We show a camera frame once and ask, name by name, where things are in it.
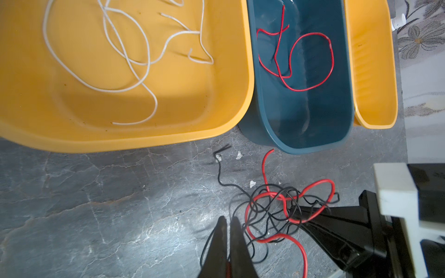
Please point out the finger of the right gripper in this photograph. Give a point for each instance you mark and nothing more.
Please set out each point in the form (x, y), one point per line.
(334, 246)
(339, 215)

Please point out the left yellow plastic bin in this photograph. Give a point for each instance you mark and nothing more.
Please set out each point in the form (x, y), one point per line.
(91, 76)

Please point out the teal plastic bin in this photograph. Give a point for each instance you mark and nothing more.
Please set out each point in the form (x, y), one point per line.
(303, 97)

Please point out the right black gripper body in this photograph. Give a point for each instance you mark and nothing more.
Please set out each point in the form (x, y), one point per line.
(382, 245)

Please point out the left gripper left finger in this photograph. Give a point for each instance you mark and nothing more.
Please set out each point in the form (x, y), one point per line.
(215, 264)

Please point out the right yellow plastic bin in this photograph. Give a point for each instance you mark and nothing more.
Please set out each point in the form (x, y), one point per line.
(372, 61)

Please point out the small white pink bottle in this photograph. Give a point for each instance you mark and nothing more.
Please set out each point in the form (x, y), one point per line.
(398, 22)

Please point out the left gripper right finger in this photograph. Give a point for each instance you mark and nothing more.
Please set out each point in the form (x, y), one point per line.
(240, 261)

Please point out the yellow plastic bin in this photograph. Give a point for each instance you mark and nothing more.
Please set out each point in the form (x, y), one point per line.
(91, 76)
(372, 61)

